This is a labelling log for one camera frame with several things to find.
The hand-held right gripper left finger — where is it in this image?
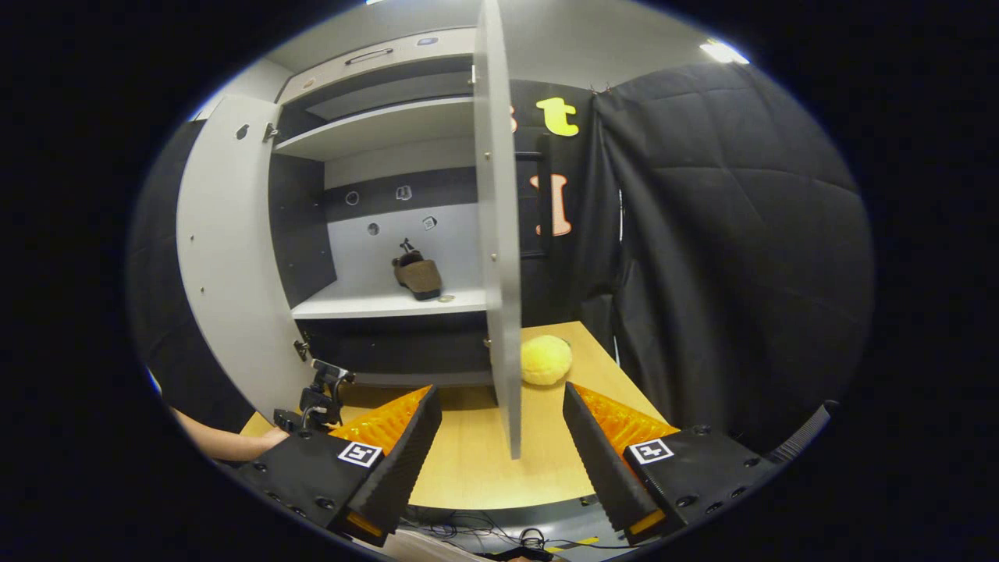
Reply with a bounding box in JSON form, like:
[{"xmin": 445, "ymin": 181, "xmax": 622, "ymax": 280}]
[{"xmin": 234, "ymin": 384, "xmax": 443, "ymax": 547}]

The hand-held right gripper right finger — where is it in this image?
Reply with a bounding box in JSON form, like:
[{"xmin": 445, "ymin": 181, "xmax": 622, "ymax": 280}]
[{"xmin": 562, "ymin": 381, "xmax": 781, "ymax": 546}]

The white grey shoe cabinet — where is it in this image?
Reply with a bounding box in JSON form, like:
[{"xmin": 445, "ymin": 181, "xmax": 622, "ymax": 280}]
[{"xmin": 265, "ymin": 26, "xmax": 500, "ymax": 391}]

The brown fuzzy shoe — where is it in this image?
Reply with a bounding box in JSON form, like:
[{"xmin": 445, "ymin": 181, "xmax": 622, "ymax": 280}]
[{"xmin": 391, "ymin": 248, "xmax": 444, "ymax": 302}]

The white shoe cabinet door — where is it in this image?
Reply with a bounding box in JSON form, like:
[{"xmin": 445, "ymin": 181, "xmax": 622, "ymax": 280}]
[
  {"xmin": 176, "ymin": 94, "xmax": 315, "ymax": 420},
  {"xmin": 473, "ymin": 0, "xmax": 523, "ymax": 461}
]

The white cabinet drawer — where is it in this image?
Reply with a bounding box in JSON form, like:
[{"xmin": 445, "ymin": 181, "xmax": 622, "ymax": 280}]
[{"xmin": 277, "ymin": 27, "xmax": 477, "ymax": 105}]

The yellow plush ball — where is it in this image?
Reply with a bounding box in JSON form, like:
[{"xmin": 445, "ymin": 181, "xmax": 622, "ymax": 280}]
[{"xmin": 521, "ymin": 335, "xmax": 573, "ymax": 386}]

